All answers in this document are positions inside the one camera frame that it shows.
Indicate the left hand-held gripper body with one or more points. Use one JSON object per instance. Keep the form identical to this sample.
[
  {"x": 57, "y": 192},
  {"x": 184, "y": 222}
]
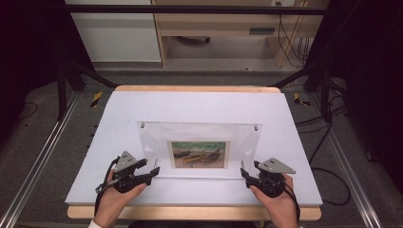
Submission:
[{"x": 125, "y": 161}]

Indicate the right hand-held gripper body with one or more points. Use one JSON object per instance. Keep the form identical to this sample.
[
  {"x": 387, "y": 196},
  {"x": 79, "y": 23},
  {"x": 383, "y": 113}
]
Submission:
[{"x": 274, "y": 166}]

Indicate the long metal frame pin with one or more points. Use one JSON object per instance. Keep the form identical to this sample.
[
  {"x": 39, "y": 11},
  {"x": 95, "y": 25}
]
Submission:
[{"x": 242, "y": 165}]

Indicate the clear acrylic photo frame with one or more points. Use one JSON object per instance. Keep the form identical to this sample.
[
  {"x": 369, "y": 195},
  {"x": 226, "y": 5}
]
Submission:
[{"x": 152, "y": 136}]

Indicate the person's right hand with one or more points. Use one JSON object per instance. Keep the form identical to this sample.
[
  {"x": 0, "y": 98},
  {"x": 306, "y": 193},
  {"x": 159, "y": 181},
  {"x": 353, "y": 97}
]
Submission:
[{"x": 280, "y": 207}]

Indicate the person's left hand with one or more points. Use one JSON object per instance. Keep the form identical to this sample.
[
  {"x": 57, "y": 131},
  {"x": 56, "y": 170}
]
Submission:
[{"x": 112, "y": 204}]

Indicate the boat painting print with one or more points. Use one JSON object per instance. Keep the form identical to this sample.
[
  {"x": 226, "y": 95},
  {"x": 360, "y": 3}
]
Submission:
[{"x": 198, "y": 155}]

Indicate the wooden table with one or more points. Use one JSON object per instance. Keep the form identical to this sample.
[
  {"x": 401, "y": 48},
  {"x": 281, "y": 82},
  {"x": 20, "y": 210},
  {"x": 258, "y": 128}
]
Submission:
[{"x": 190, "y": 212}]

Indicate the yellow black floor tape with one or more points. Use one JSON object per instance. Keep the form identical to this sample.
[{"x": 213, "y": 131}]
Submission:
[
  {"x": 297, "y": 97},
  {"x": 96, "y": 98}
]

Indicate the white table board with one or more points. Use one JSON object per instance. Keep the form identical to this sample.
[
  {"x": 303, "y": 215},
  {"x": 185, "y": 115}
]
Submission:
[{"x": 196, "y": 107}]

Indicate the black metal stand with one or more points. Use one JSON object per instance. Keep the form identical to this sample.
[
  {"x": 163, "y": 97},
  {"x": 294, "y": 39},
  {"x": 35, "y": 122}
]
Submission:
[
  {"x": 325, "y": 91},
  {"x": 61, "y": 91}
]

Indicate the white cabinet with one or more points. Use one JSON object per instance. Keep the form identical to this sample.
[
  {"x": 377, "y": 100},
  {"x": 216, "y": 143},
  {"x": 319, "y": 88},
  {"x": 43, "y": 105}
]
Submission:
[{"x": 117, "y": 34}]

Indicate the dark curtain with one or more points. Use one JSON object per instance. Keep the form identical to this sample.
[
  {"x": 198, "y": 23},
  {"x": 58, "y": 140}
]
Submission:
[
  {"x": 370, "y": 79},
  {"x": 28, "y": 47}
]

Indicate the wooden desk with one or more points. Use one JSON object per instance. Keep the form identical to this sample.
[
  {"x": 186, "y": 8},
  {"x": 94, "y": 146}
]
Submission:
[{"x": 221, "y": 23}]

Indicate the black horizontal bar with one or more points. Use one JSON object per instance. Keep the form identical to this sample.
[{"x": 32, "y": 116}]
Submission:
[{"x": 190, "y": 9}]

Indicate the aluminium floor rail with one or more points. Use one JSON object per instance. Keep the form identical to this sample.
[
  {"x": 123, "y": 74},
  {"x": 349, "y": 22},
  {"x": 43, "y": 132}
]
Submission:
[
  {"x": 34, "y": 158},
  {"x": 348, "y": 164}
]

